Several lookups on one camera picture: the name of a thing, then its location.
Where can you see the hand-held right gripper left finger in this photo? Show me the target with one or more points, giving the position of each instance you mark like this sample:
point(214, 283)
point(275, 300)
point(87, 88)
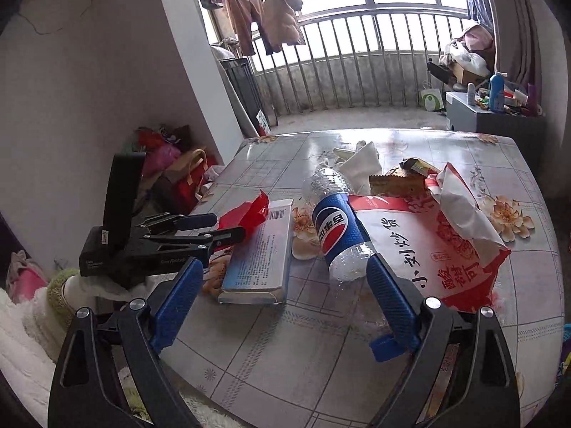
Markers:
point(178, 294)

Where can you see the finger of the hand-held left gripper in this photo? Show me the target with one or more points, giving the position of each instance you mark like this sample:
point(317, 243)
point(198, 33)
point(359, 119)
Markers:
point(223, 236)
point(196, 221)

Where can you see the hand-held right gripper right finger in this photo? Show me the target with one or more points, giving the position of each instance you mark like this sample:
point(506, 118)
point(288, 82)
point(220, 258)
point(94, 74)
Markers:
point(392, 294)

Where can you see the red foil wrapper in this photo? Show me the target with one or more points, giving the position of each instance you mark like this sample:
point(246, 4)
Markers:
point(243, 216)

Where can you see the plastic cola bottle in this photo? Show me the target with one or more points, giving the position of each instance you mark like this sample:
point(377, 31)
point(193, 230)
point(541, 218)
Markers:
point(332, 227)

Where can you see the person's left hand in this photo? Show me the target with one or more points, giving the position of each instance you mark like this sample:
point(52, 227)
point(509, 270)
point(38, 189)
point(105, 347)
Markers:
point(73, 292)

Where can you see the small printed snack packet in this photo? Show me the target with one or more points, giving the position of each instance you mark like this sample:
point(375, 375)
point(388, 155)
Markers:
point(216, 272)

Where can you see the white blue cardboard box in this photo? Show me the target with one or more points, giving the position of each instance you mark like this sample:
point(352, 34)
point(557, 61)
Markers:
point(258, 254)

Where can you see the large red white snack bag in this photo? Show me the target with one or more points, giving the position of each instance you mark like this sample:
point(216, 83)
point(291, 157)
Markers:
point(401, 249)

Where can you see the pink plastic bag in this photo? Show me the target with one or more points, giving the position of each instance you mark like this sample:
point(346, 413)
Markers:
point(158, 156)

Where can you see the brown flat packet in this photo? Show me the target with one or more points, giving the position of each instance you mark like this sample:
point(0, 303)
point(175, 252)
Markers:
point(397, 183)

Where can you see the pink cloth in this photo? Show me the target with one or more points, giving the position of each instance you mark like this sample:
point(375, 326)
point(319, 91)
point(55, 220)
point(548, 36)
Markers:
point(24, 281)

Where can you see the small yellow black wrapper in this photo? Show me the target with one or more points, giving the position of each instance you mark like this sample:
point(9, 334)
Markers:
point(419, 166)

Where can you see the grey cabinet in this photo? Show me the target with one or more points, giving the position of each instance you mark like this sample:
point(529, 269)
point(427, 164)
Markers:
point(490, 120)

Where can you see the white green paper bag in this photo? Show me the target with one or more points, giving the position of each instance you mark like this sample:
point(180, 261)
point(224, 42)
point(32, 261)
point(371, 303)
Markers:
point(432, 98)

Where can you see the metal balcony railing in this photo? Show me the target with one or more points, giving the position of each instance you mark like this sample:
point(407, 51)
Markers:
point(348, 62)

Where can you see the white spray can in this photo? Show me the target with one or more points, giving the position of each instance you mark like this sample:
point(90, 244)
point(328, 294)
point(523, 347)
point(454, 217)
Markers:
point(472, 94)

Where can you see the brown hanging garment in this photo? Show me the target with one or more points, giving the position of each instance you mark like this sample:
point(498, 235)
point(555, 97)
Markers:
point(243, 9)

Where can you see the blue detergent bottle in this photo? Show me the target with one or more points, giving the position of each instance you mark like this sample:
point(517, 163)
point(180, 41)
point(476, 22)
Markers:
point(496, 93)

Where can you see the beige hanging coat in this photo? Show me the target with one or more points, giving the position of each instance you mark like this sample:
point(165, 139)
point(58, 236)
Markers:
point(281, 4)

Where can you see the red white carton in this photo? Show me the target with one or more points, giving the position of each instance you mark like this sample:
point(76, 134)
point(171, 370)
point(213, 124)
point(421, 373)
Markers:
point(520, 96)

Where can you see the purple cup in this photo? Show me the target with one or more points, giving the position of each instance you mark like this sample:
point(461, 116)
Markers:
point(531, 98)

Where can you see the curtain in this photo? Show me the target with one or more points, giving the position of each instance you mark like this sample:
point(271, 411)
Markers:
point(513, 22)

